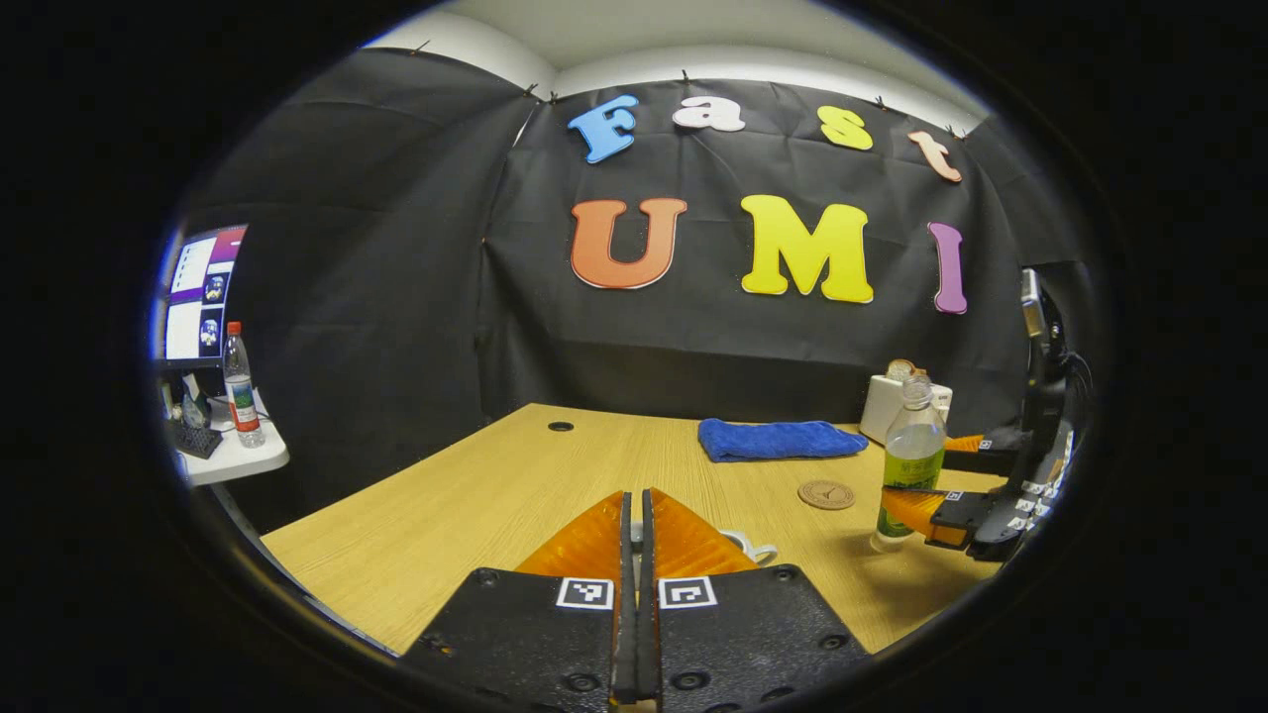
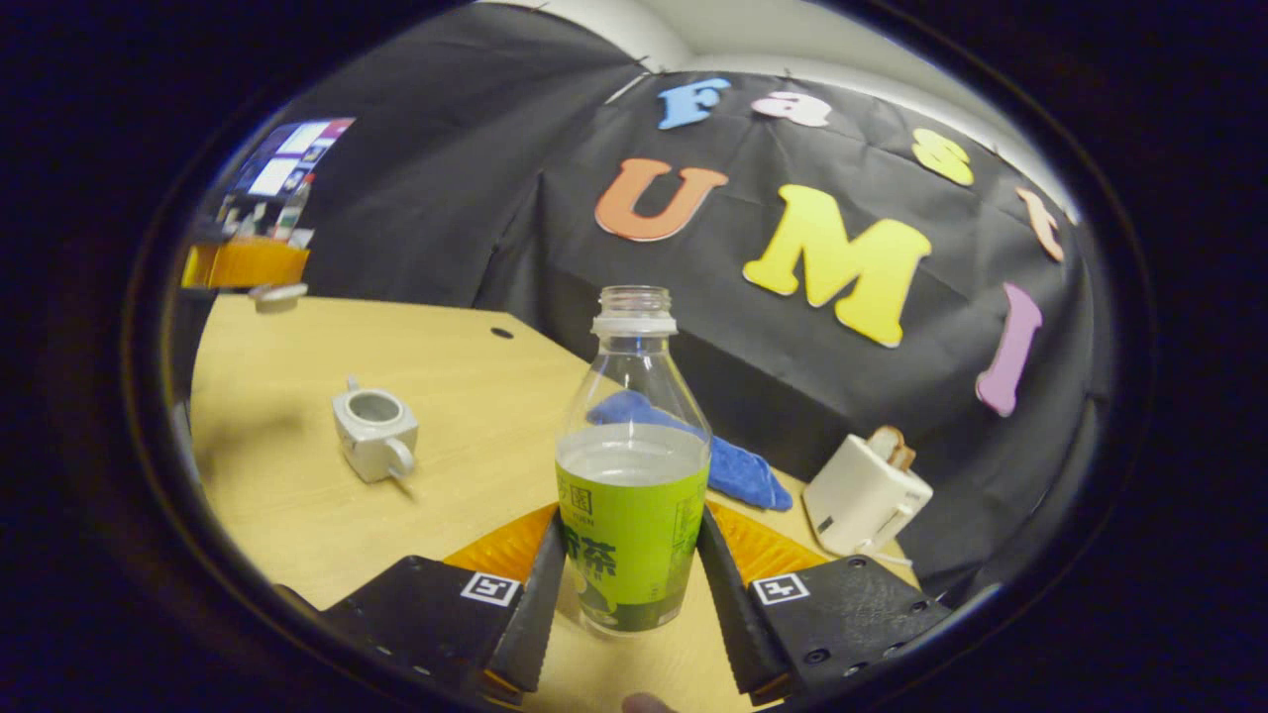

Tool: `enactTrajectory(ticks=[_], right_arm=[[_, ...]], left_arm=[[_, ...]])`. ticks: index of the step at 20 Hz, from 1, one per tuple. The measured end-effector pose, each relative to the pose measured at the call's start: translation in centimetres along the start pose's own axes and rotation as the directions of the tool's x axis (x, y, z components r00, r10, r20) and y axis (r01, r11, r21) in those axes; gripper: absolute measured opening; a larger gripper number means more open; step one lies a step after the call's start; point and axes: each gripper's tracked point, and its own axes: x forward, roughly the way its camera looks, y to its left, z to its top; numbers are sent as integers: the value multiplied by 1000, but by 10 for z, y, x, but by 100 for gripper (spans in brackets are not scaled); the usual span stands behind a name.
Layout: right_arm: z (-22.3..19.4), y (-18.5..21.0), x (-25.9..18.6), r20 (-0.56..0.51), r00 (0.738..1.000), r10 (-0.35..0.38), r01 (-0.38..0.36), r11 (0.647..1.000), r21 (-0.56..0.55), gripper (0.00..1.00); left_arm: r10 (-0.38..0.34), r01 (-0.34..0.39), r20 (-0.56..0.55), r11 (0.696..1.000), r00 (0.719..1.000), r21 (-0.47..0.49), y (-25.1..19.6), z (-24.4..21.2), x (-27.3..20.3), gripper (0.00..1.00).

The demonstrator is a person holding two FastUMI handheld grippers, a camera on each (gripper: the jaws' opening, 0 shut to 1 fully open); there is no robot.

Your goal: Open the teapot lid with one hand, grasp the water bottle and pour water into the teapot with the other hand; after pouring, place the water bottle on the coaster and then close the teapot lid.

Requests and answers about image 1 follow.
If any small black device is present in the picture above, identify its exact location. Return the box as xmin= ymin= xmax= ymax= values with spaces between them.
xmin=173 ymin=421 xmax=225 ymax=460

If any white toaster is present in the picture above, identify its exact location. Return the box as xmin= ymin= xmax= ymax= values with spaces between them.
xmin=859 ymin=373 xmax=954 ymax=446

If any blue towel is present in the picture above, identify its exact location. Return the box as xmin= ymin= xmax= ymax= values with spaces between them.
xmin=697 ymin=418 xmax=870 ymax=463

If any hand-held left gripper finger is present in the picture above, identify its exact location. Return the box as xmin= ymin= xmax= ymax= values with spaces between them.
xmin=639 ymin=488 xmax=871 ymax=710
xmin=401 ymin=490 xmax=641 ymax=710

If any green label water bottle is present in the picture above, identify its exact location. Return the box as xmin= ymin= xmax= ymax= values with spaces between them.
xmin=872 ymin=374 xmax=949 ymax=554

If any round brown coaster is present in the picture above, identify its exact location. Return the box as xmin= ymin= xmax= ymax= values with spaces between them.
xmin=797 ymin=480 xmax=857 ymax=512

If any white side table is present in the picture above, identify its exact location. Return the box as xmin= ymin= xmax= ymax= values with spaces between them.
xmin=178 ymin=391 xmax=291 ymax=487

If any red cap plastic bottle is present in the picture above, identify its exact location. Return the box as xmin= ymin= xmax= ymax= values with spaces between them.
xmin=223 ymin=321 xmax=266 ymax=450

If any computer monitor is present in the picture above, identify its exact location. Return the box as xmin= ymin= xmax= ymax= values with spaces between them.
xmin=157 ymin=225 xmax=249 ymax=369

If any black backdrop cloth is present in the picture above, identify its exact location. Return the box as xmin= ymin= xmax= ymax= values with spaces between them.
xmin=173 ymin=45 xmax=1106 ymax=536

